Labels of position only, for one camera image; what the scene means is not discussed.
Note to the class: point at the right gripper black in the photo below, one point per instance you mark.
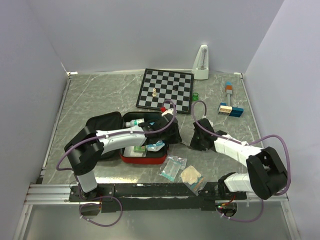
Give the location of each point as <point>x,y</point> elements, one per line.
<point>193,144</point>

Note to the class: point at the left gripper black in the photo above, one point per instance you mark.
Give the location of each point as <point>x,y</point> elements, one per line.
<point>176,137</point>

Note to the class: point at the blue white gauze packet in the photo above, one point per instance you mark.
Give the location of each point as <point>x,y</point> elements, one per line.
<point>156,146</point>

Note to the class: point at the black red medicine kit case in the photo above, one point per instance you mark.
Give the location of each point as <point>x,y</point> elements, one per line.
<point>87,147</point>

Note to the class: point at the green small box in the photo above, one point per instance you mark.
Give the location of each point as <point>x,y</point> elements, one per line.
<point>139,149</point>

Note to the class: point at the white medicine bottle green label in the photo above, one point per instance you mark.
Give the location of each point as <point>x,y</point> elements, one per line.
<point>134,122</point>

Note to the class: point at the white gauze pad bag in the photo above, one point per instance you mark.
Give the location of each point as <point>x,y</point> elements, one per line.
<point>129,153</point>

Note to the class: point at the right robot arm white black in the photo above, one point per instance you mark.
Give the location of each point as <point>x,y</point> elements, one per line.
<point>266,174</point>

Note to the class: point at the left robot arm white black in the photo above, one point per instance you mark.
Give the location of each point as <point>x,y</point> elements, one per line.
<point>86,179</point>

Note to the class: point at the teal swab zip bag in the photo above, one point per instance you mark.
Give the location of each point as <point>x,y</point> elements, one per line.
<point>171,166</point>

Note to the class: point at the beige gloves plastic bag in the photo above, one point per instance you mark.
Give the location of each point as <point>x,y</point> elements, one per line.
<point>193,179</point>

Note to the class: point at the white chess pawn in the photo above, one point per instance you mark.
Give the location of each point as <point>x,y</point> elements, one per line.
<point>154,92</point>

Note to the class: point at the blue white brick block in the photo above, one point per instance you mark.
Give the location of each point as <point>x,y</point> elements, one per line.
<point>230,110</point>

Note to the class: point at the black white chessboard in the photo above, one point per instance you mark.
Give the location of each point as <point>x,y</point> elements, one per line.
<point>164,82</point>

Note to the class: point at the black chess pawn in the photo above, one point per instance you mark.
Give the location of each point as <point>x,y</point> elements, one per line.
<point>176,87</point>

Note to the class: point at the blue orange grey brick stick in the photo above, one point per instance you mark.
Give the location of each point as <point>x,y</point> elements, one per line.
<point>229,92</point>

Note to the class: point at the white metronome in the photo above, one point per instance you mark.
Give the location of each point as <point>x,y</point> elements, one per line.
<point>200,67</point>

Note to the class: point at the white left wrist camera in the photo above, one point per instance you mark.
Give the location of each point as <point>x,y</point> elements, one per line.
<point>166,111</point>

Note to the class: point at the aluminium rail frame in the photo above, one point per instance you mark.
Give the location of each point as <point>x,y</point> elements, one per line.
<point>55,194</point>

